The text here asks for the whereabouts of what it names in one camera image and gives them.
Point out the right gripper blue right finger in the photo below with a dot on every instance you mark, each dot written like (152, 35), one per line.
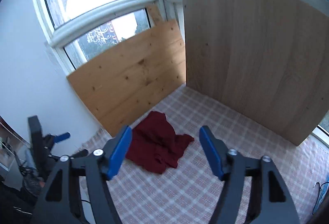
(215, 151)

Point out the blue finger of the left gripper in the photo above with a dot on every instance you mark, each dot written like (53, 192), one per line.
(61, 137)

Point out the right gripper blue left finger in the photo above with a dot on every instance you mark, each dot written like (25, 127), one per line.
(114, 153)

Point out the dark red knit sweater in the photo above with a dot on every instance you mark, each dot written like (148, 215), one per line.
(155, 146)

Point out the pink plaid tablecloth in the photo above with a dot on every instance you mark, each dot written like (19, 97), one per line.
(194, 160)

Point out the knotty pine wood board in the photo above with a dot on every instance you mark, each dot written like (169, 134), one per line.
(125, 81)

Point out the light oak wood panel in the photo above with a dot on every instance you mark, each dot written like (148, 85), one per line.
(266, 59)

